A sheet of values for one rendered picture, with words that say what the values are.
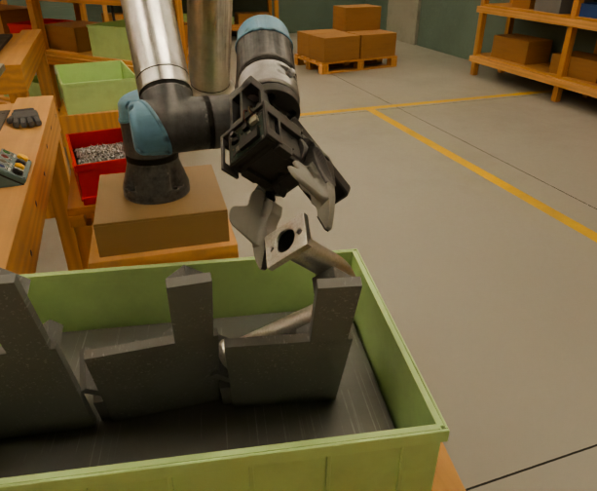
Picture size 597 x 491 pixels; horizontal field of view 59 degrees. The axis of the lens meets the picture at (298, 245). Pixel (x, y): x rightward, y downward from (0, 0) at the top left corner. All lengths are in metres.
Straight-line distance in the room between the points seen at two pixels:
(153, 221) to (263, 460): 0.68
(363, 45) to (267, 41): 6.87
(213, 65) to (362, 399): 0.70
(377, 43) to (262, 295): 6.87
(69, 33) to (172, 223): 3.65
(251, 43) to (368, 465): 0.53
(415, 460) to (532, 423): 1.44
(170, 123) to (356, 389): 0.47
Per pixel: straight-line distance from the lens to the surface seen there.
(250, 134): 0.56
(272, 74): 0.66
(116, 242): 1.19
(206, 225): 1.18
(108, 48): 4.36
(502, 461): 1.94
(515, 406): 2.12
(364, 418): 0.79
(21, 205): 1.41
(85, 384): 0.74
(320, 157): 0.57
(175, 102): 0.76
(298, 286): 0.95
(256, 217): 0.58
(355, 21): 7.92
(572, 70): 6.43
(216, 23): 1.08
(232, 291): 0.95
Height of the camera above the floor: 1.43
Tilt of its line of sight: 29 degrees down
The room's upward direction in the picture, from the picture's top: straight up
